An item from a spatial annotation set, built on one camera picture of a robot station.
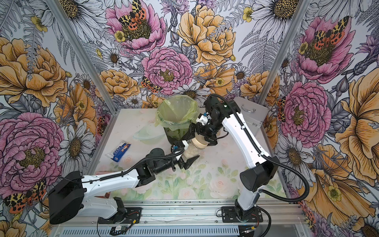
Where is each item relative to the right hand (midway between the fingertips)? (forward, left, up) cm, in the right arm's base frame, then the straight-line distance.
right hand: (194, 145), depth 68 cm
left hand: (+1, +1, -7) cm, 7 cm away
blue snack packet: (+13, +48, -24) cm, 55 cm away
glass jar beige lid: (-1, -2, +4) cm, 5 cm away
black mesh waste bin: (+21, +14, -27) cm, 37 cm away
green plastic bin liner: (+30, +10, -9) cm, 33 cm away
